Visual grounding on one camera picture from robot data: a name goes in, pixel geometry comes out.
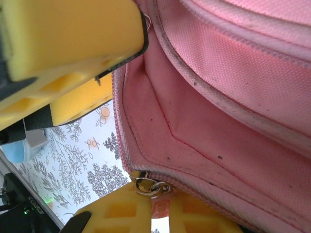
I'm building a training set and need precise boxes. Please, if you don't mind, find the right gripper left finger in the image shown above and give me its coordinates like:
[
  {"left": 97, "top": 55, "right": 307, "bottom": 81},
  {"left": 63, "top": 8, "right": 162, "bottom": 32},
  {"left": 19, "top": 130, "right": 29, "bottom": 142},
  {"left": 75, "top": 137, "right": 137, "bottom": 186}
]
[{"left": 59, "top": 183, "right": 153, "bottom": 233}]

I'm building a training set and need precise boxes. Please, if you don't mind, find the aluminium side rail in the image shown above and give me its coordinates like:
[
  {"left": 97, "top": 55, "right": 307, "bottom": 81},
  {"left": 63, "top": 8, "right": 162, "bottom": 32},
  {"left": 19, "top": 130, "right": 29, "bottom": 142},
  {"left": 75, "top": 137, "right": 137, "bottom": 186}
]
[{"left": 0, "top": 149, "right": 64, "bottom": 230}]

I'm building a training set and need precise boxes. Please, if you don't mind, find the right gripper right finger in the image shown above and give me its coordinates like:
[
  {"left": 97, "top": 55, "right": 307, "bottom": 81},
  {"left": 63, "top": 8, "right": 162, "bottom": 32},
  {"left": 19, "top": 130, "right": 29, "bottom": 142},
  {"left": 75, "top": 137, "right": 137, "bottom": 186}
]
[{"left": 170, "top": 190, "right": 243, "bottom": 233}]

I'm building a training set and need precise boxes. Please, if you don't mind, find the pink school backpack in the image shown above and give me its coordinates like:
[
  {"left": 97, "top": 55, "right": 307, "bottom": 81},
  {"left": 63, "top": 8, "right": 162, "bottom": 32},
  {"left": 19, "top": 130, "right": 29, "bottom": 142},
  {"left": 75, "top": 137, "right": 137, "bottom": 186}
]
[{"left": 111, "top": 0, "right": 311, "bottom": 233}]

